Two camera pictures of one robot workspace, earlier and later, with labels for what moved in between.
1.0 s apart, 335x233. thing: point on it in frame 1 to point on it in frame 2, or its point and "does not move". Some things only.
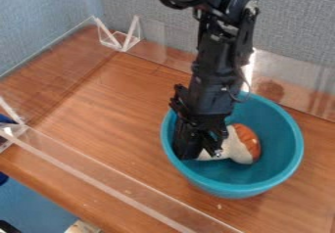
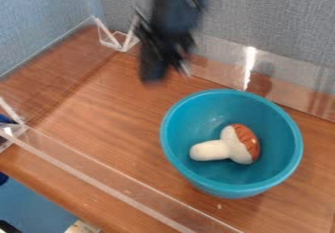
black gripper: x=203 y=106 to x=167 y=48
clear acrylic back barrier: x=300 y=80 does not move
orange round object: x=240 y=146 does not move
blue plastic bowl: x=232 y=179 does not move
